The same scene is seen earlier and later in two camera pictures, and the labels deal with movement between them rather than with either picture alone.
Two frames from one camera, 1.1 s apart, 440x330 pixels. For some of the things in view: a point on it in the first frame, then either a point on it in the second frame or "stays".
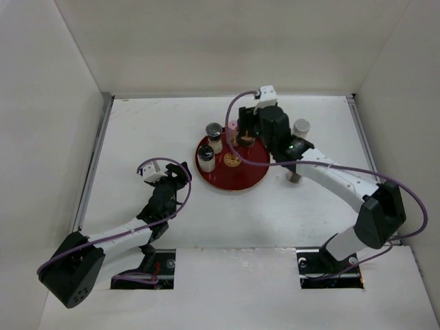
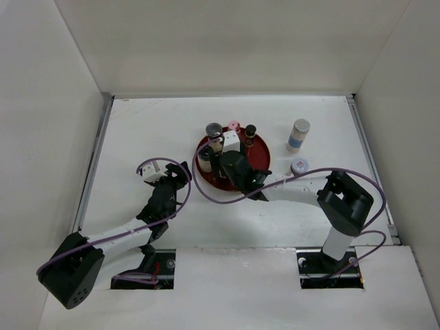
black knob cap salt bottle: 206,161 stays
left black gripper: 181,179 stays
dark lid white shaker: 214,131 stays
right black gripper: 247,115 -> 216,162
